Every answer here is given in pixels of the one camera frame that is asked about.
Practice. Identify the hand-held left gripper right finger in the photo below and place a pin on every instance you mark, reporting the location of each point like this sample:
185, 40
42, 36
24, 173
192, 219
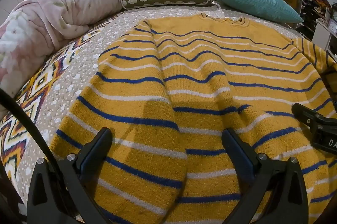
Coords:
237, 154

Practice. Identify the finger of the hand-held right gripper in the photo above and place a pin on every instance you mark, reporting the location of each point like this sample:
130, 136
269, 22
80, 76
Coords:
305, 113

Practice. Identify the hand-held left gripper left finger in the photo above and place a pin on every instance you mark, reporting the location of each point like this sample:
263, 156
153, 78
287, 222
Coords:
90, 154

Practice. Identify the yellow striped sweater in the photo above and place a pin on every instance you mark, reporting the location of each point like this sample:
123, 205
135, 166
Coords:
197, 68

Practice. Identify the beige patterned bedspread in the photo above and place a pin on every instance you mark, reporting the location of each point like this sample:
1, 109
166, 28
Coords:
65, 87

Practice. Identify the white shelf unit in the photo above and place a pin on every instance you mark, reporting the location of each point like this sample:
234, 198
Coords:
321, 29

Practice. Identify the teal pillow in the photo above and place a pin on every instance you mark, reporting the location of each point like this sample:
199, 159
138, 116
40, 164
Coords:
258, 2

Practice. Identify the pink floral duvet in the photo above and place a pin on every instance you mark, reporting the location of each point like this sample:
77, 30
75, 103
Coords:
52, 16

